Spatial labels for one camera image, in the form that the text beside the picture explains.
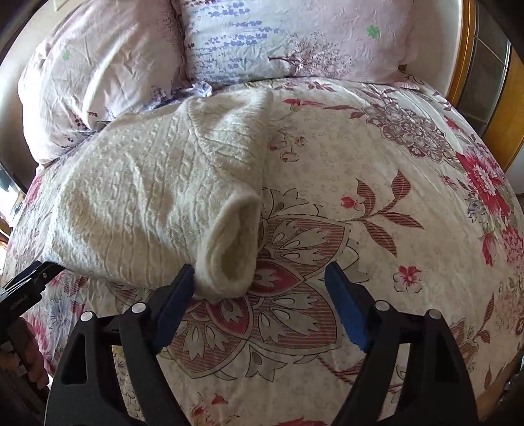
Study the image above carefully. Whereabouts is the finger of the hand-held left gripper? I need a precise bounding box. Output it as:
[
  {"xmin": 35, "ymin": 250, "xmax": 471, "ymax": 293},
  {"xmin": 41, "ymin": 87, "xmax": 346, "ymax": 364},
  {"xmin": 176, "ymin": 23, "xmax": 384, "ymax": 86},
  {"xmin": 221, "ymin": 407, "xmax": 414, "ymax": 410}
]
[{"xmin": 6, "ymin": 261, "xmax": 63, "ymax": 289}]

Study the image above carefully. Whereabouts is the cream cable-knit cardigan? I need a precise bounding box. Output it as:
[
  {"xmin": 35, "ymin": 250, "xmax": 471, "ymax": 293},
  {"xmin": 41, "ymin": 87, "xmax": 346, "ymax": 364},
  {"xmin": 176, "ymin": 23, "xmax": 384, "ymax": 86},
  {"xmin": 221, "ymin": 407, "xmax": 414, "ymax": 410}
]
[{"xmin": 43, "ymin": 88, "xmax": 275, "ymax": 304}]

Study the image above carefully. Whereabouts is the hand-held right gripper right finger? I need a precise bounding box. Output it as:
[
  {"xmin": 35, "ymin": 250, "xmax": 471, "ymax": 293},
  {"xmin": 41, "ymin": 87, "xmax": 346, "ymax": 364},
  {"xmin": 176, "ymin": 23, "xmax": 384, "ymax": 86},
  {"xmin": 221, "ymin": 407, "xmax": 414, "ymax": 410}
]
[{"xmin": 324, "ymin": 261, "xmax": 477, "ymax": 426}]

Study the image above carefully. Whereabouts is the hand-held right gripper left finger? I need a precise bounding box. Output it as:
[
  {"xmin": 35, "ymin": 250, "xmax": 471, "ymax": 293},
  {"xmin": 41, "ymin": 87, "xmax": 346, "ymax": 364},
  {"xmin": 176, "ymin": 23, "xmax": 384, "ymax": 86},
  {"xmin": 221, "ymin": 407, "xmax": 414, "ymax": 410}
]
[{"xmin": 48, "ymin": 263, "xmax": 195, "ymax": 426}]

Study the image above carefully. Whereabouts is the pale pink floral pillow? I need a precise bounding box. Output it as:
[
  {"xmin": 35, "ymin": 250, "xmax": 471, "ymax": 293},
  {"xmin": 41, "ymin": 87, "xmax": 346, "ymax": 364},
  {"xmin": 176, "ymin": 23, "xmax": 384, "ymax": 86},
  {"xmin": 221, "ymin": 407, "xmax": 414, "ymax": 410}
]
[{"xmin": 18, "ymin": 0, "xmax": 193, "ymax": 165}]

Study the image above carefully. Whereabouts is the person's left hand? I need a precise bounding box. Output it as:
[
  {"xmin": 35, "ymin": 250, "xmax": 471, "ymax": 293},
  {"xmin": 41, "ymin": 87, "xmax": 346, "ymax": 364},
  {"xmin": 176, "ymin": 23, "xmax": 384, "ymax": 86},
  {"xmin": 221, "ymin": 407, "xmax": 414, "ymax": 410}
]
[{"xmin": 16, "ymin": 319, "xmax": 52, "ymax": 391}]

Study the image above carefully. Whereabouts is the pink pillow blue lavender print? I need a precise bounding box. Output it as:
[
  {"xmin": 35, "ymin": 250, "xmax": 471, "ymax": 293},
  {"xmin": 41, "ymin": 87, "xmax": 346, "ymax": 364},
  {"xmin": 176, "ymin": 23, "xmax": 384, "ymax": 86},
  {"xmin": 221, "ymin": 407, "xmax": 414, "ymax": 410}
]
[{"xmin": 176, "ymin": 0, "xmax": 414, "ymax": 88}]

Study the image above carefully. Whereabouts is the floral bed sheet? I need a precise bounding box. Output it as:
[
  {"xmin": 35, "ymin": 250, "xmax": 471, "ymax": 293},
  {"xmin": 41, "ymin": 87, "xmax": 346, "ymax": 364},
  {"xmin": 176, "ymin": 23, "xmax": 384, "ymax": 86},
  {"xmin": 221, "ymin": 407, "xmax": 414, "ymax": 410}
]
[{"xmin": 2, "ymin": 76, "xmax": 524, "ymax": 426}]

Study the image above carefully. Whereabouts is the wooden headboard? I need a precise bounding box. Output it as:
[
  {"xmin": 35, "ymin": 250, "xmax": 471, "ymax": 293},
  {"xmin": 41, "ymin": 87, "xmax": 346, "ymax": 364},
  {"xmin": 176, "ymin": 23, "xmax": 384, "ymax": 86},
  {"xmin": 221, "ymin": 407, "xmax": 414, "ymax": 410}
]
[{"xmin": 445, "ymin": 0, "xmax": 479, "ymax": 108}]

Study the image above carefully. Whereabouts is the wooden glass panel cabinet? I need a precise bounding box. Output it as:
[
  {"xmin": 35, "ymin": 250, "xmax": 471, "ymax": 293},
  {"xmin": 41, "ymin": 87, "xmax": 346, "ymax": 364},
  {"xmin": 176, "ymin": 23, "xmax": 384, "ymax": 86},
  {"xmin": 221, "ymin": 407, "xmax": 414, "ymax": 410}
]
[{"xmin": 458, "ymin": 4, "xmax": 524, "ymax": 173}]

